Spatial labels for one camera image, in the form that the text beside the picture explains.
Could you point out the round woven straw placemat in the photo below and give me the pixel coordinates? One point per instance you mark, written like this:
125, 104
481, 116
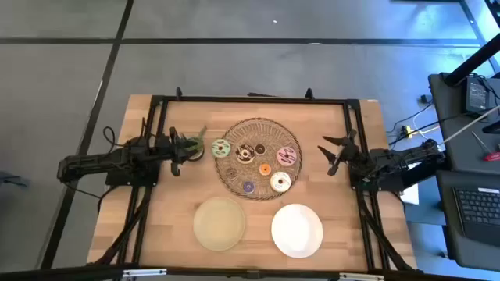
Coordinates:
234, 132

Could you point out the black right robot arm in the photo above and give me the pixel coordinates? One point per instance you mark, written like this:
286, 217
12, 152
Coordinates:
394, 166

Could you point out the potted succulent plant black pot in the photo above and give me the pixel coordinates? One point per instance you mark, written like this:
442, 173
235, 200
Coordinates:
198, 154

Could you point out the large white sprinkle donut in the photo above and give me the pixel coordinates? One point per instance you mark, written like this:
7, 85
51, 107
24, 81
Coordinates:
274, 182

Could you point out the large chocolate white-drizzle donut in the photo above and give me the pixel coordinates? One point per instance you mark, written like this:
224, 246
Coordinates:
240, 154

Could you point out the small blue sprinkle donut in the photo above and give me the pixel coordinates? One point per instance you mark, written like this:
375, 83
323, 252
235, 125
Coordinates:
245, 185

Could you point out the grey power adapter box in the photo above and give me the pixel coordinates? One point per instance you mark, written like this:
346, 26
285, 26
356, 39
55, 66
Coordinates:
476, 95

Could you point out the yellow plug connector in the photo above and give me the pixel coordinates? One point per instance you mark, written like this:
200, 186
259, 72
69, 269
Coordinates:
408, 131

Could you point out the large green glazed donut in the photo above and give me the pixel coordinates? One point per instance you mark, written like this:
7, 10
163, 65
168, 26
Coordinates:
216, 148

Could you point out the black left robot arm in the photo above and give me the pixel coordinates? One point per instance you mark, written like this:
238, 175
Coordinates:
93, 160

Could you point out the black laptop computer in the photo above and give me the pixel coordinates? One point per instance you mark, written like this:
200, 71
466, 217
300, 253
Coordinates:
476, 210

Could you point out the small dark chocolate sprinkle donut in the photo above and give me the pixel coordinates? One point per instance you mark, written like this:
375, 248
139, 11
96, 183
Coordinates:
258, 146

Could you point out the black metal table frame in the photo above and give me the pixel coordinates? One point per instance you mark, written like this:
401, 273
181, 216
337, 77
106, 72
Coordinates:
254, 100

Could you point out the white paper sheet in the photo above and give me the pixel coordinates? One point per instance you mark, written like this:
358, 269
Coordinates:
411, 195

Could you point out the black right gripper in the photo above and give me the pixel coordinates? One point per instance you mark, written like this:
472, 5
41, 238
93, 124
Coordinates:
348, 153

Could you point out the black side desk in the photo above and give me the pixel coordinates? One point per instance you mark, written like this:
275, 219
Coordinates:
449, 129

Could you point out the white round plate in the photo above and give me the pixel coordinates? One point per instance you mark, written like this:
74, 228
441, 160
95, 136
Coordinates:
297, 231

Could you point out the large pink glazed donut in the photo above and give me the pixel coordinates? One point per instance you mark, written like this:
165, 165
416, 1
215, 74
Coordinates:
282, 156

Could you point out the beige round plate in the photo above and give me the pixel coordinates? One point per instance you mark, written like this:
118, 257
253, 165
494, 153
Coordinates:
218, 224

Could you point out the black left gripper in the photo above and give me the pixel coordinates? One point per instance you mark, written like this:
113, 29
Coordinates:
176, 150

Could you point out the small orange sprinkle donut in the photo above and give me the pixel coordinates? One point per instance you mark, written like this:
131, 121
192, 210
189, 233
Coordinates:
261, 168

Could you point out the black diagonal pole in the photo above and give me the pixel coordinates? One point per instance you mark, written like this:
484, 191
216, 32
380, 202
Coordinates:
472, 62

